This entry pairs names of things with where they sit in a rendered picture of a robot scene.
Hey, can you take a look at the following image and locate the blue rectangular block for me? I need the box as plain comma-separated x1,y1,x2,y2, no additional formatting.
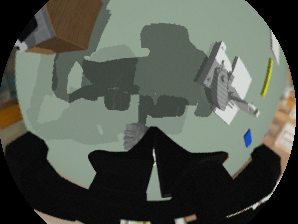
243,128,251,147

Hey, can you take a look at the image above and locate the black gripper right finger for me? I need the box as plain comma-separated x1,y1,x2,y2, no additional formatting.
153,125,227,198

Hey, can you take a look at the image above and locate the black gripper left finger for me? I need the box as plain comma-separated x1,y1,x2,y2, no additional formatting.
88,127,156,193

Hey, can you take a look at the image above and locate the small white cube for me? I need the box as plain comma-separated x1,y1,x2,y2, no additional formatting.
250,109,259,119

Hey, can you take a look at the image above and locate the yellow curved bar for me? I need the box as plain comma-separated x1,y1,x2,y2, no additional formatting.
261,59,273,97

